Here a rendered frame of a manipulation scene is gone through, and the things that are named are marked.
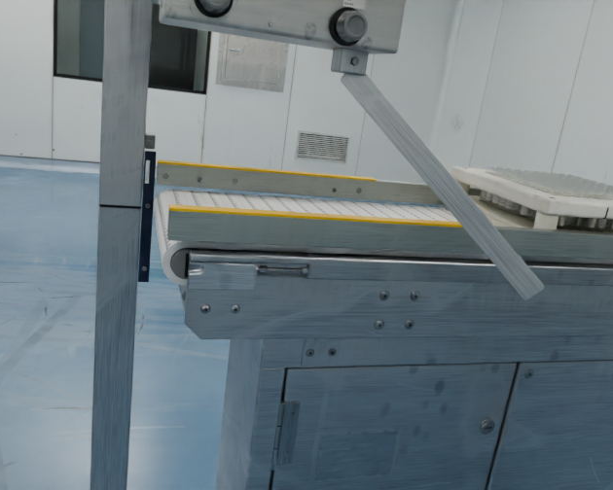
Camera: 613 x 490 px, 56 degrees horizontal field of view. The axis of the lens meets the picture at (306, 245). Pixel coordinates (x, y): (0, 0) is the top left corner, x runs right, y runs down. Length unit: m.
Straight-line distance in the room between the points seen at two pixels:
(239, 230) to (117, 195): 0.32
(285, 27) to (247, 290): 0.27
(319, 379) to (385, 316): 0.13
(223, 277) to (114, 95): 0.35
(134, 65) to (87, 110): 5.02
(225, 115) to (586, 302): 5.29
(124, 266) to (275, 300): 0.33
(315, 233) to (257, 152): 5.43
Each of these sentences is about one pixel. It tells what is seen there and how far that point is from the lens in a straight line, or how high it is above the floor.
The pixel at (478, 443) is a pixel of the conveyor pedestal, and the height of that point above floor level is 0.64.
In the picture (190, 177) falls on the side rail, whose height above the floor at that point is 0.96.
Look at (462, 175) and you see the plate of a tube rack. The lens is 0.95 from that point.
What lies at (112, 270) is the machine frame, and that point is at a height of 0.81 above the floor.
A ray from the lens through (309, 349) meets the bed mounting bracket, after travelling 0.72.
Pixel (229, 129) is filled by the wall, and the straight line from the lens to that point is 5.95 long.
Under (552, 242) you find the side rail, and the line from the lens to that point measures 0.77.
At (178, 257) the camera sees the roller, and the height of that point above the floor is 0.93.
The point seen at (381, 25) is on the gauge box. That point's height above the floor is 1.18.
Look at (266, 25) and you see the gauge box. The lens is 0.55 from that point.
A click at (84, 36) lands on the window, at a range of 5.84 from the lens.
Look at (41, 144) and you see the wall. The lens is 5.94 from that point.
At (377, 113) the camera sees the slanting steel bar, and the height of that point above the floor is 1.10.
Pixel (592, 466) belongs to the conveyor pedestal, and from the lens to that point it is 1.11.
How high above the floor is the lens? 1.12
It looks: 16 degrees down
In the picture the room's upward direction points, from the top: 8 degrees clockwise
